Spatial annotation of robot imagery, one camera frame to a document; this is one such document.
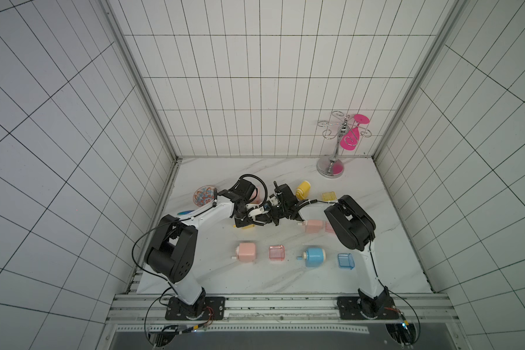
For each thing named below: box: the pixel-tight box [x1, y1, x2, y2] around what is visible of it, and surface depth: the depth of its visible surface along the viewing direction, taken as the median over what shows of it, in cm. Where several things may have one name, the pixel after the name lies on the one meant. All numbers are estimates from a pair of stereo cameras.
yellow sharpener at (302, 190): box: [295, 180, 312, 201], surface depth 100 cm
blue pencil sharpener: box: [296, 247, 326, 268], surface depth 79 cm
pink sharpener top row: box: [250, 186, 261, 205], surface depth 79 cm
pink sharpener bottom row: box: [231, 242, 257, 262], surface depth 82 cm
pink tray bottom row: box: [269, 245, 286, 262], surface depth 87 cm
